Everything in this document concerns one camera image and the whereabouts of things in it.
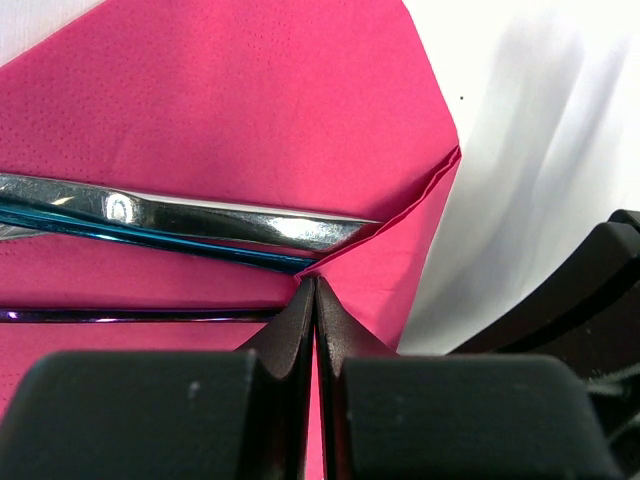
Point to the pink paper napkin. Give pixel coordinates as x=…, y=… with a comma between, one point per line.
x=319, y=106

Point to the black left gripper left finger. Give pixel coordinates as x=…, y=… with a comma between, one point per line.
x=241, y=414

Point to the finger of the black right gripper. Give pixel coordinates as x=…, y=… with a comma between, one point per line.
x=586, y=314

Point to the purple metal spoon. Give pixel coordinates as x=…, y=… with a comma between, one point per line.
x=89, y=316

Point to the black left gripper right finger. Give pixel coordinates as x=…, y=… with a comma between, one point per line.
x=387, y=416

